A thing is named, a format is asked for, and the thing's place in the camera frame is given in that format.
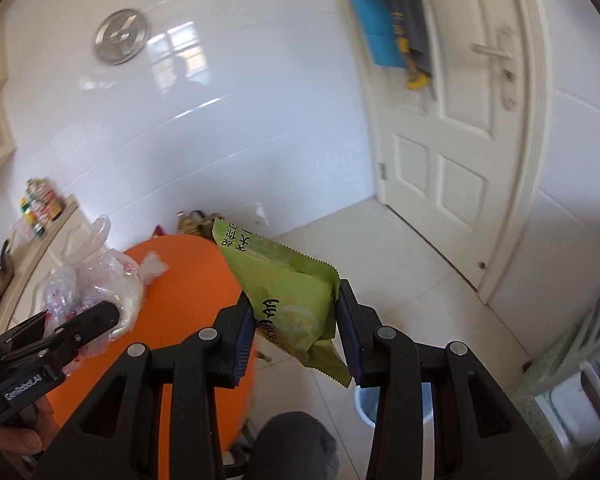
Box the clear plastic bag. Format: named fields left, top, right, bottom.
left=43, top=216, right=168, bottom=360

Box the green snack wrapper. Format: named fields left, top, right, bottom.
left=212, top=219, right=352, bottom=388

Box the cream lower kitchen cabinet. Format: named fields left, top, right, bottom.
left=0, top=195, right=91, bottom=335

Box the light blue trash bin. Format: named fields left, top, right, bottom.
left=354, top=382, right=434, bottom=428

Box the left hand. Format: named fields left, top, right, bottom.
left=0, top=396, right=59, bottom=466

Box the green white shelf rack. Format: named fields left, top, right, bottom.
left=512, top=296, right=600, bottom=479

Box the round orange table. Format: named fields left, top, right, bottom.
left=50, top=235, right=252, bottom=479

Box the condiment bottles group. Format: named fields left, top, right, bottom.
left=19, top=178, right=65, bottom=236

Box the grey trouser leg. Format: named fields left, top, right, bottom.
left=242, top=411, right=339, bottom=480

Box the white panelled door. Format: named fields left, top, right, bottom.
left=339, top=0, right=550, bottom=301

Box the yellow cloth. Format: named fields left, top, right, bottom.
left=396, top=37, right=429, bottom=91

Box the blue apron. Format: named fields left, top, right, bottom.
left=351, top=0, right=405, bottom=68

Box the grey apron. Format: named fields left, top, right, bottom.
left=381, top=0, right=432, bottom=88

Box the steel wok with handle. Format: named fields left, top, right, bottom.
left=0, top=240, right=15, bottom=301

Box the round silver wall cover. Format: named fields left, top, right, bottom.
left=93, top=9, right=150, bottom=65

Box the silver door handle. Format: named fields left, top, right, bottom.
left=470, top=24, right=518, bottom=112

